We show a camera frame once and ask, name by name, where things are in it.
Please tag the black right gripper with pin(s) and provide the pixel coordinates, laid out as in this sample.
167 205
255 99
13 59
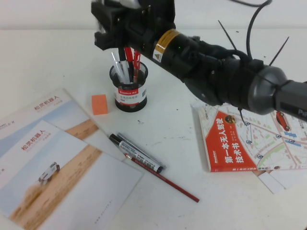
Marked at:
148 26

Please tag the clear white pen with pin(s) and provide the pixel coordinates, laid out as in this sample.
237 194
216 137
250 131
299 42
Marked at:
116 64

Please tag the red clip pen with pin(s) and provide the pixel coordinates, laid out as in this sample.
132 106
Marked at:
137 62

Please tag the black mesh pen holder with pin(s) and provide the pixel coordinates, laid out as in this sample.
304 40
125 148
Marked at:
130 98

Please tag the grey pen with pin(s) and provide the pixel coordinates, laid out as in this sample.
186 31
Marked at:
148 149

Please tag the black capped marker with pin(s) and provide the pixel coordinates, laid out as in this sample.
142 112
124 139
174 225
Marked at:
122 56

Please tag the red capped marker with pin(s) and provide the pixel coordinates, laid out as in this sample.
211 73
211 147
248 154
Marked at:
129 56

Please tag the orange foam block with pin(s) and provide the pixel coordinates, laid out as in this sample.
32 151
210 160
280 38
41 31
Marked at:
99 105

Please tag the desert robot brochure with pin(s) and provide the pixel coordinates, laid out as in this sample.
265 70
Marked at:
67 182
48 107

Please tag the thin zip tie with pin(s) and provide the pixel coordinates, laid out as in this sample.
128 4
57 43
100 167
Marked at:
227 36
279 50
241 117

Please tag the white marker black caps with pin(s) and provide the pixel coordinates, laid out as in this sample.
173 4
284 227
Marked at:
136 153

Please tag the red pencil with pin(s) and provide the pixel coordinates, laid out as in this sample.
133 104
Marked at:
168 182

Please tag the red map cover book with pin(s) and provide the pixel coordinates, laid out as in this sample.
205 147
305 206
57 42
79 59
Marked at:
230 143

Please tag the white paper sheet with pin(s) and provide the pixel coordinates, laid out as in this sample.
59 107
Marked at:
295 177
269 180

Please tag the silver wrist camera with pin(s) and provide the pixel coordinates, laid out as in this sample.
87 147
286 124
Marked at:
130 3

